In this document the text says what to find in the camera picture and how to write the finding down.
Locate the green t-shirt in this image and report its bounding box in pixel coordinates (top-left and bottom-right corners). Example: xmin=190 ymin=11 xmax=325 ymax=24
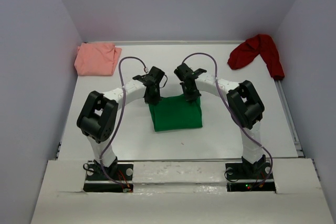
xmin=149 ymin=95 xmax=203 ymax=132

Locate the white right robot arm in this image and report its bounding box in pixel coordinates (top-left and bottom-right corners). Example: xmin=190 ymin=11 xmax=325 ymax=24
xmin=174 ymin=63 xmax=271 ymax=187

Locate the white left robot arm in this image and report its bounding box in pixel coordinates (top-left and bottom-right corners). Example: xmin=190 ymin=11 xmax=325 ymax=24
xmin=77 ymin=67 xmax=166 ymax=185

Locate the folded pink t-shirt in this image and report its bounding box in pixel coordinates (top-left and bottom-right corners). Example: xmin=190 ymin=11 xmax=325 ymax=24
xmin=74 ymin=42 xmax=122 ymax=76

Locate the red t-shirt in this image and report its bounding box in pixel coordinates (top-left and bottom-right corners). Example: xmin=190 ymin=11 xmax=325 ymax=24
xmin=227 ymin=34 xmax=285 ymax=80

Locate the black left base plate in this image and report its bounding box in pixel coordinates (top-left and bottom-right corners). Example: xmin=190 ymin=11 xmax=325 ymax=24
xmin=82 ymin=162 xmax=134 ymax=193

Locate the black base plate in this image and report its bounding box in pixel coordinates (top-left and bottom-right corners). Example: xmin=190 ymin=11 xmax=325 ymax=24
xmin=82 ymin=162 xmax=134 ymax=193
xmin=224 ymin=162 xmax=276 ymax=193

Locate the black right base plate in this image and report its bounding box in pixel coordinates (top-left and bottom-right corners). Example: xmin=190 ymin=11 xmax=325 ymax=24
xmin=224 ymin=162 xmax=276 ymax=193

